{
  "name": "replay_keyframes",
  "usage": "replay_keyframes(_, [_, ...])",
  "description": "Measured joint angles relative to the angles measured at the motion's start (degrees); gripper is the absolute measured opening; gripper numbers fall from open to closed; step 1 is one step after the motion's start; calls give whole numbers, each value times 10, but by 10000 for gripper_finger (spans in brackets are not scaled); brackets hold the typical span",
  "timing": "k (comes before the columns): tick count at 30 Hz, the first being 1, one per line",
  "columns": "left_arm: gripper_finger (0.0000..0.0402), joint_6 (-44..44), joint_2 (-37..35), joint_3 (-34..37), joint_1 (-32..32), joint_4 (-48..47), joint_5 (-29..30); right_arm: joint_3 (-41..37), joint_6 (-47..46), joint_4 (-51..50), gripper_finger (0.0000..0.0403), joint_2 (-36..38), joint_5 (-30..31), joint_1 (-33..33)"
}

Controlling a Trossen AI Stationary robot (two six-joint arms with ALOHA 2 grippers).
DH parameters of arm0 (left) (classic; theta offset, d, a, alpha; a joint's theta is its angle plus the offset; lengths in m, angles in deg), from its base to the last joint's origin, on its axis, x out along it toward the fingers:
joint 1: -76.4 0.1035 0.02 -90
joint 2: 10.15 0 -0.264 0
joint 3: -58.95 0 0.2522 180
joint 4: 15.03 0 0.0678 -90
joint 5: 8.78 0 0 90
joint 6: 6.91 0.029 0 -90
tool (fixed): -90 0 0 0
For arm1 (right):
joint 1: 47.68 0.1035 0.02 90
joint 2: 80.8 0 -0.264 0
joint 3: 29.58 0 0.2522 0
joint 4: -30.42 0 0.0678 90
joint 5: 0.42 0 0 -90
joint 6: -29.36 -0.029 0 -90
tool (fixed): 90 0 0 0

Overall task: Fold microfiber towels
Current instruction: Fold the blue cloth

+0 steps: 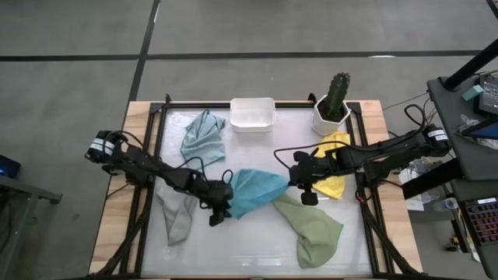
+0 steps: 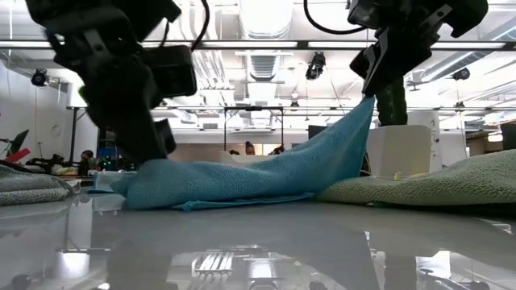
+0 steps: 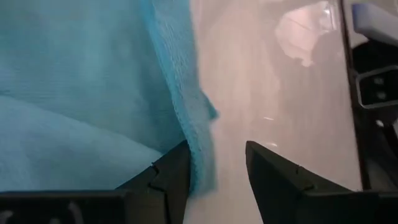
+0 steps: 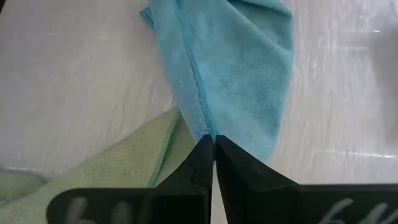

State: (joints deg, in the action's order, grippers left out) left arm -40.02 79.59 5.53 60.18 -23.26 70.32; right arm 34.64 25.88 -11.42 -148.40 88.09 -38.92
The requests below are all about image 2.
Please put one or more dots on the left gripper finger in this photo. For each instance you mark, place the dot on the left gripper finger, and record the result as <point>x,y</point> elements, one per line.
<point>133,141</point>
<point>167,137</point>

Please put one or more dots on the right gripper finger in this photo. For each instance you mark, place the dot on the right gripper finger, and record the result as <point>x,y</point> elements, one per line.
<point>399,60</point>
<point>363,62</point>

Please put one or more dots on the grey microfiber towel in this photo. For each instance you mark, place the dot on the grey microfiber towel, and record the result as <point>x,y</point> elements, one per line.
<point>28,189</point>

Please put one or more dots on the green microfiber towel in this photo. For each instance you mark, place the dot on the green microfiber towel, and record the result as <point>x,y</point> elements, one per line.
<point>443,181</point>

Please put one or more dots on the green cactus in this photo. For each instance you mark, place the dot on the green cactus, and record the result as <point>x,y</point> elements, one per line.
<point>393,108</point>

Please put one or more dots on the person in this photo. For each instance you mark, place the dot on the person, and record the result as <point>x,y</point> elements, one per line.
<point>86,159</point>
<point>250,148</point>

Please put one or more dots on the white plastic bin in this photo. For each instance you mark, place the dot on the white plastic bin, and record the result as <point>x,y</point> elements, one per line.
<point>242,159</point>

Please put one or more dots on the black background monitor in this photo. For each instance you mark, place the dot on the black background monitor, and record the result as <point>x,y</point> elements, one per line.
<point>316,131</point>

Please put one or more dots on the white hexagonal plant pot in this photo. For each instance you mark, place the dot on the white hexagonal plant pot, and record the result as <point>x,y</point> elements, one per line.
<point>399,151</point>

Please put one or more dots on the black tilted background screen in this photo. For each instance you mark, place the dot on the black tilted background screen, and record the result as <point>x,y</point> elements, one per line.
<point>19,141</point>

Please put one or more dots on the black overhead camera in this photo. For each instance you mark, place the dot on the black overhead camera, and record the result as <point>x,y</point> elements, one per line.
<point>315,64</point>

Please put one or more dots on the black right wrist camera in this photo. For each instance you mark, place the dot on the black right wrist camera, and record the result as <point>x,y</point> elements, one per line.
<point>367,12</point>

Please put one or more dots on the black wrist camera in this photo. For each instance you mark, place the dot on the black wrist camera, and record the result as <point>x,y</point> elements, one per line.
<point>173,70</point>
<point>367,12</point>

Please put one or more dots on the black overhead frame beam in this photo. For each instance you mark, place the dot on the black overhead frame beam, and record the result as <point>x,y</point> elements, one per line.
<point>302,45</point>

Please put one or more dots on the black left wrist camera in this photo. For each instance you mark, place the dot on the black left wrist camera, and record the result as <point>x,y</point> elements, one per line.
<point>173,70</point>

